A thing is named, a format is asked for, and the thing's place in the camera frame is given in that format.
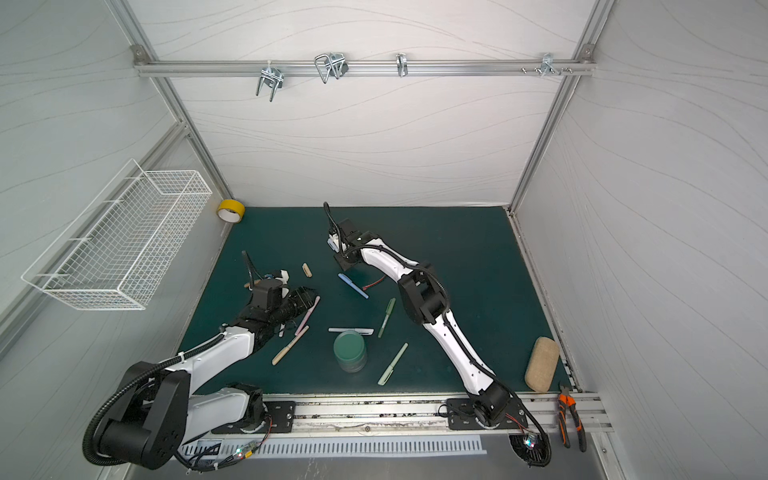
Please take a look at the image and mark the orange handled pliers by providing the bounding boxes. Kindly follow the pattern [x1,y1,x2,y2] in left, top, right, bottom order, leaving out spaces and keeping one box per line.
[556,383,588,453]

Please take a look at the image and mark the yellow tape roll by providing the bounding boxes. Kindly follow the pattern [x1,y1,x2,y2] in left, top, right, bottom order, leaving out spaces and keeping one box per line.
[217,199,246,224]

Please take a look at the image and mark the small metal ring clamp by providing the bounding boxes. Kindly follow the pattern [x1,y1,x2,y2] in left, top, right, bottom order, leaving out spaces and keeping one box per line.
[395,53,408,78]

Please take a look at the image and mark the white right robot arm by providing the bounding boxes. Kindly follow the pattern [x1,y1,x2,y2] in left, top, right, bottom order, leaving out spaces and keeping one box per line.
[323,203,552,468]

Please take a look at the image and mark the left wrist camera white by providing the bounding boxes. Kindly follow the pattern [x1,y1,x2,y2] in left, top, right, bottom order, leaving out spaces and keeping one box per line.
[273,270,290,284]

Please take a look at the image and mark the metal u-bolt clamp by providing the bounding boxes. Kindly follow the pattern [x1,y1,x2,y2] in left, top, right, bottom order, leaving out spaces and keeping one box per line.
[256,66,284,102]

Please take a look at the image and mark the metal bracket clamp right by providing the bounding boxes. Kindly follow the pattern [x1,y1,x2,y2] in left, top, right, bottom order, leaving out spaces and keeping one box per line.
[520,53,573,77]

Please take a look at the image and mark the aluminium cross rail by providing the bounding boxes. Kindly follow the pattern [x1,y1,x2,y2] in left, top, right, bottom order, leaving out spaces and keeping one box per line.
[134,57,597,78]

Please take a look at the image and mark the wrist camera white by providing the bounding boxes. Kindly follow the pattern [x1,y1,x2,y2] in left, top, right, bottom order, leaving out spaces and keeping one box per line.
[327,234,340,253]
[273,270,290,284]

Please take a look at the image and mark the pale blue white pen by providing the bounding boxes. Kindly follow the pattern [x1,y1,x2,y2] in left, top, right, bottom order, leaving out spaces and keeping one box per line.
[327,327,375,336]

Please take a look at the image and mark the green lidded round container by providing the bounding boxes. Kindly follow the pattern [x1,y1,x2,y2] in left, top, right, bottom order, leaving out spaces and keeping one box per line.
[333,331,367,373]

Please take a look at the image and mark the cork sanding block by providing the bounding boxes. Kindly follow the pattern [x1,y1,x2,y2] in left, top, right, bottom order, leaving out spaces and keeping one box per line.
[524,337,560,393]

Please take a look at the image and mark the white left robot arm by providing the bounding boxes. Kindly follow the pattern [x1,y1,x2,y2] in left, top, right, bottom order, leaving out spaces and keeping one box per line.
[81,255,317,470]

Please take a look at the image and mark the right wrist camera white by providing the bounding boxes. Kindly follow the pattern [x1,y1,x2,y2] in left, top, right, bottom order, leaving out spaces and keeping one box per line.
[327,234,340,253]

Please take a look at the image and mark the pink pen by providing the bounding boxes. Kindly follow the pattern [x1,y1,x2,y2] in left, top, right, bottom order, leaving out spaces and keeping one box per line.
[294,295,321,337]

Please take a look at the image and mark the white wire basket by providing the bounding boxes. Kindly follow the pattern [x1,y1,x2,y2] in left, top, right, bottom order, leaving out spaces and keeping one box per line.
[21,159,212,311]

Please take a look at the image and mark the metal hook clamp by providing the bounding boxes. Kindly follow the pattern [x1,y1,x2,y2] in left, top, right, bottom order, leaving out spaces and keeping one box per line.
[314,52,349,84]

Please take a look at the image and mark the light green pen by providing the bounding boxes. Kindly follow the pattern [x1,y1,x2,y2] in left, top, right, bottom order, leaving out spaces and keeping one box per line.
[377,343,409,386]

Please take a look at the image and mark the dark green pen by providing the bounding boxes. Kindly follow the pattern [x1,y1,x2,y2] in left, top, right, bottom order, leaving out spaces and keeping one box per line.
[377,298,396,338]

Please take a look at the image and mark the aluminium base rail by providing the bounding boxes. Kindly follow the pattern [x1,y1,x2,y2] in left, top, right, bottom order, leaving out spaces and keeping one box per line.
[264,392,614,435]

